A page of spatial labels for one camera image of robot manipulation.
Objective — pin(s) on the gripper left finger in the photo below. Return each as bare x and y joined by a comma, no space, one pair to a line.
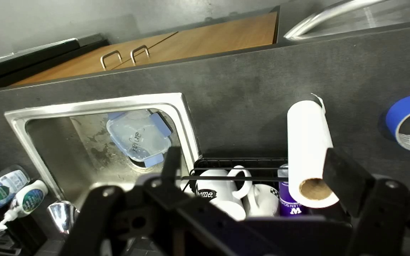
176,217

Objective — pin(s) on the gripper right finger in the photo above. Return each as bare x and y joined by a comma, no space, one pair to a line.
386,213

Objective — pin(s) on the blue tape roll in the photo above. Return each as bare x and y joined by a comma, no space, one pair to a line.
402,110

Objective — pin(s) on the white mug with black print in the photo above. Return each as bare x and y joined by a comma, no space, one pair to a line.
215,181

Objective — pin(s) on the white mug with checkered print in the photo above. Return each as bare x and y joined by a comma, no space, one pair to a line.
262,202

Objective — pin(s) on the clear container with blue clips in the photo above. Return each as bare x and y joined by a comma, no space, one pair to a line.
137,138

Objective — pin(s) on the purple cup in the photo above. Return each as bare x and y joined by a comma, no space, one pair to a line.
287,206

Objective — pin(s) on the stainless steel sink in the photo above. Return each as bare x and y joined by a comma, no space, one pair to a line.
94,156

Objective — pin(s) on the white paper towel roll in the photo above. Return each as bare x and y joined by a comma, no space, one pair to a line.
308,142

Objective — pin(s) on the chrome tap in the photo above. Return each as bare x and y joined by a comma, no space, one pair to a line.
61,217

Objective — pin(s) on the white pump soap bottle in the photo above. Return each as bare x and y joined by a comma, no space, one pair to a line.
29,199

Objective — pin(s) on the clear soap bottle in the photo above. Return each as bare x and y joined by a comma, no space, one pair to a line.
2,186

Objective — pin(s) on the wooden cabinet door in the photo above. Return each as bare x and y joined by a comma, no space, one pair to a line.
219,35
80,62

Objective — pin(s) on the grey appliance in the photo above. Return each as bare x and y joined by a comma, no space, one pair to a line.
397,17

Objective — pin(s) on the black appliance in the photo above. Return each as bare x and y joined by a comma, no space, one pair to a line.
30,60

